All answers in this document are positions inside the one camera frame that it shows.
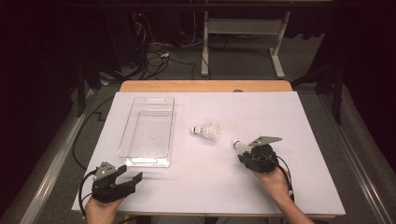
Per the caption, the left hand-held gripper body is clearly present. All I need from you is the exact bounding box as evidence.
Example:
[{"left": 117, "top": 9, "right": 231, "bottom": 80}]
[{"left": 92, "top": 161, "right": 132, "bottom": 203}]

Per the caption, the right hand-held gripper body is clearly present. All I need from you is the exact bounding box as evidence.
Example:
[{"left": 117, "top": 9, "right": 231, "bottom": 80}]
[{"left": 248, "top": 135, "right": 283, "bottom": 174}]

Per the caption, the clear plastic container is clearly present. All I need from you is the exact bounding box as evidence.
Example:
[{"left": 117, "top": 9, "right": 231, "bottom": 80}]
[{"left": 117, "top": 96, "right": 177, "bottom": 169}]

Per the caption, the person's left hand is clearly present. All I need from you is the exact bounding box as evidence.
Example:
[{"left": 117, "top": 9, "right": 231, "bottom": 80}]
[{"left": 84, "top": 198, "right": 124, "bottom": 224}]

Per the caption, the person's right hand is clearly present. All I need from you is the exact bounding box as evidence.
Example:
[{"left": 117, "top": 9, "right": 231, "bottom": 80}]
[{"left": 253, "top": 167, "right": 292, "bottom": 203}]

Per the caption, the black metal stand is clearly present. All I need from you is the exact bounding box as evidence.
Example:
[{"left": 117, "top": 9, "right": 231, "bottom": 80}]
[
  {"left": 75, "top": 59, "right": 104, "bottom": 119},
  {"left": 290, "top": 62, "right": 344, "bottom": 126}
]

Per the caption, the black computer tower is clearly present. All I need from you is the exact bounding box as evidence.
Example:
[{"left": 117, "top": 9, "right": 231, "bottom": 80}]
[{"left": 104, "top": 10, "right": 149, "bottom": 69}]

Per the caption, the left hand-held gripper black cable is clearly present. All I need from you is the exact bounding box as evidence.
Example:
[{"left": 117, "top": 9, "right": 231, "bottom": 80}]
[{"left": 78, "top": 169, "right": 98, "bottom": 218}]

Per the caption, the hand-held gripper black cable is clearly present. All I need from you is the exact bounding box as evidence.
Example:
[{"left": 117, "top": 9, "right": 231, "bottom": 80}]
[
  {"left": 78, "top": 169, "right": 98, "bottom": 218},
  {"left": 274, "top": 153, "right": 295, "bottom": 202}
]

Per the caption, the right hand-held gripper black cable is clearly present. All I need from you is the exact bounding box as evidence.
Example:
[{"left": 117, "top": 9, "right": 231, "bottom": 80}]
[{"left": 274, "top": 153, "right": 295, "bottom": 202}]

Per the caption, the aluminium floor rail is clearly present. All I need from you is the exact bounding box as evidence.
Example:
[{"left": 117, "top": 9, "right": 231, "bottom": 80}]
[
  {"left": 317, "top": 92, "right": 396, "bottom": 224},
  {"left": 0, "top": 88, "right": 96, "bottom": 224}
]

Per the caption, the black floor cable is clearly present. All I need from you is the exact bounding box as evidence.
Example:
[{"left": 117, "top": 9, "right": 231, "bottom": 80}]
[{"left": 72, "top": 95, "right": 116, "bottom": 172}]

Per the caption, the tangle of floor cables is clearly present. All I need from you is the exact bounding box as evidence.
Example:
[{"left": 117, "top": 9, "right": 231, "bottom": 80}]
[{"left": 124, "top": 12, "right": 204, "bottom": 81}]

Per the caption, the white metal desk frame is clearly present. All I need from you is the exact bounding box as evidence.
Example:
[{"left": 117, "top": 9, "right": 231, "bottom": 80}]
[{"left": 200, "top": 10, "right": 292, "bottom": 79}]

